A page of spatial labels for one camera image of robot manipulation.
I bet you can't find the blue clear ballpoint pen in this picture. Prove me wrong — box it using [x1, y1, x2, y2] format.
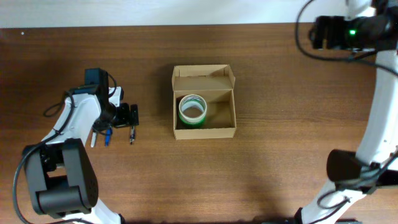
[104, 128, 113, 147]

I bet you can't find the dark grey ballpoint pen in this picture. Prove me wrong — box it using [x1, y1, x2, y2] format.
[129, 126, 136, 145]

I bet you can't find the black cap white marker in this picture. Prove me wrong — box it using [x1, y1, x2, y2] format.
[90, 131, 97, 147]

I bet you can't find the cream masking tape roll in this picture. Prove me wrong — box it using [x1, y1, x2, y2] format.
[178, 94, 208, 118]

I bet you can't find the green tape roll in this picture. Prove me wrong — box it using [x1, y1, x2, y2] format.
[178, 112, 206, 129]

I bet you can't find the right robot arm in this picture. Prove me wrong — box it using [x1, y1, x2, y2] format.
[294, 1, 397, 223]

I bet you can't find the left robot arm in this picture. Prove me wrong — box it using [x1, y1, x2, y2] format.
[14, 68, 139, 223]

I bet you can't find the open cardboard box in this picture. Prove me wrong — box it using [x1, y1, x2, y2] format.
[172, 65, 237, 140]

